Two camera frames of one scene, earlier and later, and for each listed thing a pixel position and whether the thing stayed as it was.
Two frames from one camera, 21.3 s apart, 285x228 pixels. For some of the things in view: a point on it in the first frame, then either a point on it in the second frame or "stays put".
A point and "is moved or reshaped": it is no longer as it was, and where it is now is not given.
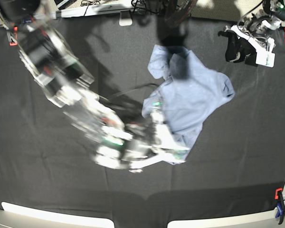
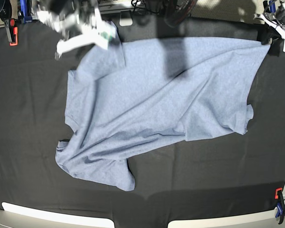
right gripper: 256,30 -> 266,34
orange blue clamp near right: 281,208 stays put
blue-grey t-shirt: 189,91 is moved or reshaped
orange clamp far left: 15,43 stays put
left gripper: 136,145 -> 80,25
